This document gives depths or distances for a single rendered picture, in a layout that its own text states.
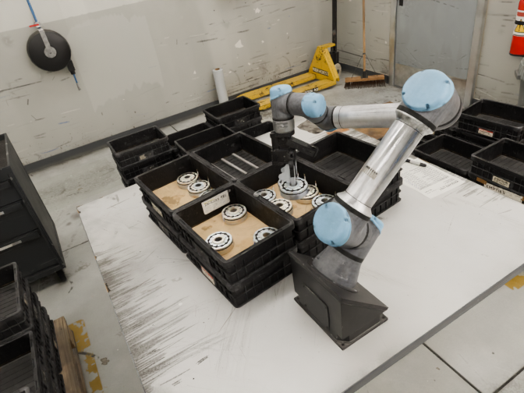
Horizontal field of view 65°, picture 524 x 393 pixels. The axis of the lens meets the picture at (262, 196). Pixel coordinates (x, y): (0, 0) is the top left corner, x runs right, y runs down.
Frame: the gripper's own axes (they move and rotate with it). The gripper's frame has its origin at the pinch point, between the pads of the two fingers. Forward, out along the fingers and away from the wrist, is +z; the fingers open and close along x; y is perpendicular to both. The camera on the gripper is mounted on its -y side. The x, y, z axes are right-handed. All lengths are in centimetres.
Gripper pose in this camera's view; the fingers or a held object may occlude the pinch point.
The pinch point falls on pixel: (295, 182)
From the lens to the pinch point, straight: 151.6
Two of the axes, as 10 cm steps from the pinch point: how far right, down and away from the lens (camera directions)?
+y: -9.8, 0.3, 2.1
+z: 1.2, 8.9, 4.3
